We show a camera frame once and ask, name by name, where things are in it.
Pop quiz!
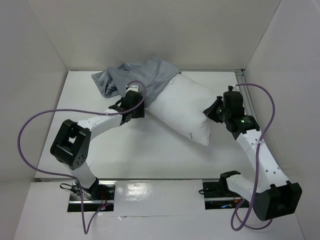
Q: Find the grey pillowcase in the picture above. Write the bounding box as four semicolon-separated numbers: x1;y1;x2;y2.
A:
91;57;181;107

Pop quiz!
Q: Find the white pillow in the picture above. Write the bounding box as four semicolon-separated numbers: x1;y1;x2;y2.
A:
146;74;218;147

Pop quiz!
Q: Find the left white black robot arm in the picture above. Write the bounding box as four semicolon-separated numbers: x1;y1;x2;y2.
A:
50;90;145;200

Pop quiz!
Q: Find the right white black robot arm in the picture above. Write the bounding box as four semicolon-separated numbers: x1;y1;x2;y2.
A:
203;91;302;221

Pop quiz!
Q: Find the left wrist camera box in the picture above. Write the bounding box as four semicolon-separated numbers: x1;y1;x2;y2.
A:
126;84;139;92

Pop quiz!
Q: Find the aluminium rail frame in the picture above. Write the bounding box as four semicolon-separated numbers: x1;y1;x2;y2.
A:
234;68;276;178

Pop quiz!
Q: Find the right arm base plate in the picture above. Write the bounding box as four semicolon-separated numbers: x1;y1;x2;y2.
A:
198;179;243;210

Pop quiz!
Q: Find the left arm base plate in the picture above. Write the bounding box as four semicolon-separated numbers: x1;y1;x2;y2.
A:
60;180;116;213

